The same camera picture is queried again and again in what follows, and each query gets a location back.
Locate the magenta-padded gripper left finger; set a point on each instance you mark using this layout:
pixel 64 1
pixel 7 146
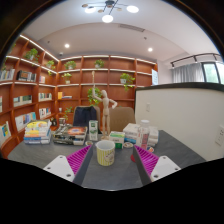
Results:
pixel 78 159

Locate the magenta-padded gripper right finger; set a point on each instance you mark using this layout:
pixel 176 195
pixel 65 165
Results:
pixel 147 160

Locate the clear plastic bottle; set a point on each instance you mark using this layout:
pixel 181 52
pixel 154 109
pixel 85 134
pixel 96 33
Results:
pixel 144 135

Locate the round printed badge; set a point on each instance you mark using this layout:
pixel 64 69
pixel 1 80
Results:
pixel 128 145
pixel 89 143

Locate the yellow striped white cup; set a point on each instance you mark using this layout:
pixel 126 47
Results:
pixel 105 155

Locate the tall green white carton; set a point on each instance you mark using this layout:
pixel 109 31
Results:
pixel 93 130

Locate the white book stack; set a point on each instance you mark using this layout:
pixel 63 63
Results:
pixel 130 131

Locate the small green white box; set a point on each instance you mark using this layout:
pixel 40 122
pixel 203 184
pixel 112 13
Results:
pixel 117 137

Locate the brown chair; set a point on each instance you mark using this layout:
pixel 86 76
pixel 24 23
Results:
pixel 123 116

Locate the wooden artist mannequin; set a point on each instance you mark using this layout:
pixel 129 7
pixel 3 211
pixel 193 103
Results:
pixel 105 106

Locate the orange wooden shelf unit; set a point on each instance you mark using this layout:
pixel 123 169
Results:
pixel 73 93

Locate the grey curtain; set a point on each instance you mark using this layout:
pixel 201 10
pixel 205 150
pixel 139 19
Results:
pixel 188 72

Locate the window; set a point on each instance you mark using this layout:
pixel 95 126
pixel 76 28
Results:
pixel 211 71

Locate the recessed ceiling light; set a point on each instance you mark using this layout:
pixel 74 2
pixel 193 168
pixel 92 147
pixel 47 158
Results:
pixel 67 45
pixel 150 49

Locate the ceiling air vent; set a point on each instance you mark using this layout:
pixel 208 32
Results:
pixel 131 27

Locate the ceiling lamp with round bulbs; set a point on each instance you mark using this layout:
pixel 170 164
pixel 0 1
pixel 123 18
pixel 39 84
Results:
pixel 107 18

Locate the white wall switch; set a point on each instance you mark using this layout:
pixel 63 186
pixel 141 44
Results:
pixel 148 107

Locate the white wall outlet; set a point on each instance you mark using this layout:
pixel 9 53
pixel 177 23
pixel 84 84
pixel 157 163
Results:
pixel 220 136

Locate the white wall poster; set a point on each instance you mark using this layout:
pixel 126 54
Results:
pixel 155 77

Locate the black curtain rail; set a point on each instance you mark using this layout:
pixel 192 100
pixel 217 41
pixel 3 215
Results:
pixel 193 57

